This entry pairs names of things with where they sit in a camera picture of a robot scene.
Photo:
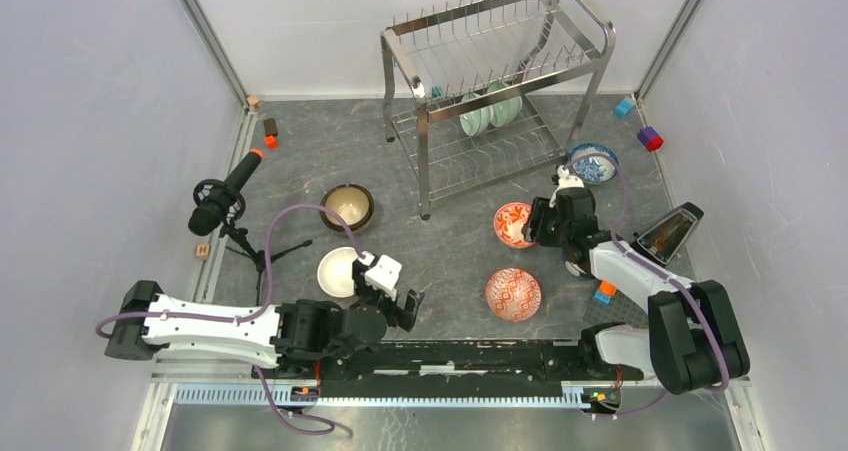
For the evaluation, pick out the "orange bowl white inside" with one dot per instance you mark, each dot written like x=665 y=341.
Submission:
x=334 y=272

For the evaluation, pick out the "black metronome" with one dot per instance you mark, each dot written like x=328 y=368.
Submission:
x=663 y=240

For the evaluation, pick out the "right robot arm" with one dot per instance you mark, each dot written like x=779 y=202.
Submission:
x=692 y=341

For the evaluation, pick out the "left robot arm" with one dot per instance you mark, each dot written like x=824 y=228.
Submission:
x=151 y=321

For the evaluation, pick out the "pale green bowl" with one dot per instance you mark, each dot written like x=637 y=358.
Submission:
x=504 y=112

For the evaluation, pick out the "black patterned bowl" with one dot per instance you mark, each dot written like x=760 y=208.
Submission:
x=353 y=203

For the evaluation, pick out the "blue white floral bowl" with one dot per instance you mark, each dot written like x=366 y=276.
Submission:
x=593 y=163

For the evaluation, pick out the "teal glazed bowl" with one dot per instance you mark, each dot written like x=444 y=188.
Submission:
x=574 y=269

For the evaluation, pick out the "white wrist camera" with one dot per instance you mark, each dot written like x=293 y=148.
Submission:
x=385 y=274
x=563 y=178

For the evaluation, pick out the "brown block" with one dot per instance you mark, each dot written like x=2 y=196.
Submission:
x=270 y=127

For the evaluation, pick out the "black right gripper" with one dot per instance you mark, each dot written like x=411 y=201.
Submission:
x=540 y=212

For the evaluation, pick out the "grey lego baseplate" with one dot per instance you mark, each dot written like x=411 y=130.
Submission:
x=620 y=310

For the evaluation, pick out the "light blue block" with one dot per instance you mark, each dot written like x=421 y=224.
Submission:
x=624 y=107

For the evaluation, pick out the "orange arch block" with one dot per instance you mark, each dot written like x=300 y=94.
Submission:
x=607 y=288

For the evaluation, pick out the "red purple block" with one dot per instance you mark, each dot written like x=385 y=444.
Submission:
x=650 y=139

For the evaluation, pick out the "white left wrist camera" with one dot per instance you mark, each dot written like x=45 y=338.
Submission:
x=385 y=274

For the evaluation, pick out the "blue white zigzag bowl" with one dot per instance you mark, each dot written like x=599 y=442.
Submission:
x=513 y=294

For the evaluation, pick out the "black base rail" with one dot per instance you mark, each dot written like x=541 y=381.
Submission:
x=455 y=369

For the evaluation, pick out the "blue lego brick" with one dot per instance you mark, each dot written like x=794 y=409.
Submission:
x=601 y=298

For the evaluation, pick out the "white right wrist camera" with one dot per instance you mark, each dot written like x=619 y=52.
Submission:
x=563 y=178

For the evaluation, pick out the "small orange red cube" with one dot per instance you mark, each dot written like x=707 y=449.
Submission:
x=271 y=141

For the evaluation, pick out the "stainless steel dish rack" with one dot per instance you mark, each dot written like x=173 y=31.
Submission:
x=481 y=52

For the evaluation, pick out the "green checked small bowl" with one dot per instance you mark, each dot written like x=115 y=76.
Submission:
x=475 y=123

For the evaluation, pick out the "black microphone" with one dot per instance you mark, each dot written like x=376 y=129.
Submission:
x=220 y=201

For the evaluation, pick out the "wooden letter cube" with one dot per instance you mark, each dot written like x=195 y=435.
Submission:
x=202 y=251

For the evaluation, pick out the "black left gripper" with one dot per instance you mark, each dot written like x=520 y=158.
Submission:
x=406 y=316

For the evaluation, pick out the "black mini tripod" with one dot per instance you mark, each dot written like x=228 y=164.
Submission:
x=259 y=258

